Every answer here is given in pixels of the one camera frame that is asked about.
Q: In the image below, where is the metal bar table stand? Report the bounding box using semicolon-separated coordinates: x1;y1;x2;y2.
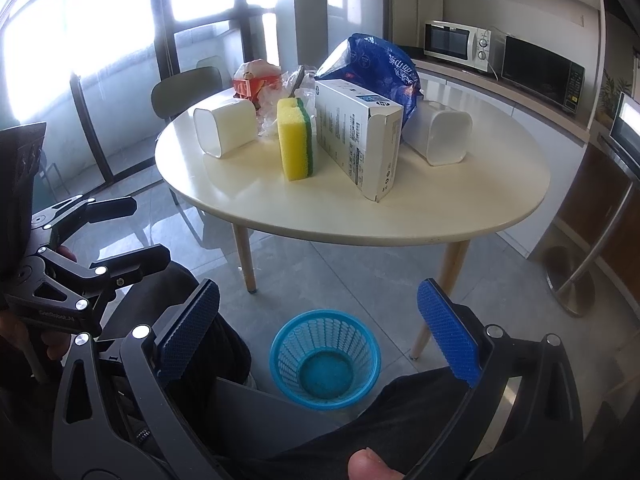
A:
542;181;638;318

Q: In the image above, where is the potted green plant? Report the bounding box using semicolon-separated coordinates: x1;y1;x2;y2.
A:
596;72;631;128

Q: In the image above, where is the blue plastic bag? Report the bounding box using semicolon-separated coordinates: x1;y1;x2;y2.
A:
314;32;421;125

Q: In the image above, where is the person's right hand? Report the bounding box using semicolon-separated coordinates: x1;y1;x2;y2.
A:
347;448;404;480

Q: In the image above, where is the white cardboard box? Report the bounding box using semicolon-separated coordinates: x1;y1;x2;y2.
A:
314;79;404;202

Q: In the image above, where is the white cup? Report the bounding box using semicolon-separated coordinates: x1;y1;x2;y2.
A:
402;100;473;167
192;98;258;158

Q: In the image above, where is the blue plastic trash basket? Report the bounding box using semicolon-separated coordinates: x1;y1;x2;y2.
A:
269;309;382;411

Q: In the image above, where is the person's left hand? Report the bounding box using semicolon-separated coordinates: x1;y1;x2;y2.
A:
0;244;79;361

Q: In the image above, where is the black microwave oven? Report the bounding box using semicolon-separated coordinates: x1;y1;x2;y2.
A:
501;36;585;115

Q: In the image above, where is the yellow green sponge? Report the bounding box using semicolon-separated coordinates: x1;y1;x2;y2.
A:
277;98;314;181

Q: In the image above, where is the red snack bag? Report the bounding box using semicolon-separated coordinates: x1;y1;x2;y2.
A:
232;58;282;103

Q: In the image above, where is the silver refrigerator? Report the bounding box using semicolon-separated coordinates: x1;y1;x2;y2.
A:
326;0;393;52

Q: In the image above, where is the round white table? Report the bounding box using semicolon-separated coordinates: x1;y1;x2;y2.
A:
154;66;552;362

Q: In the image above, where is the clear plastic wrapper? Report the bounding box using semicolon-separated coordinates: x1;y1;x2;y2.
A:
256;65;317;136

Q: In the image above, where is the person's right leg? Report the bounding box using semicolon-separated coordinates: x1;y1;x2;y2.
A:
246;368;469;480

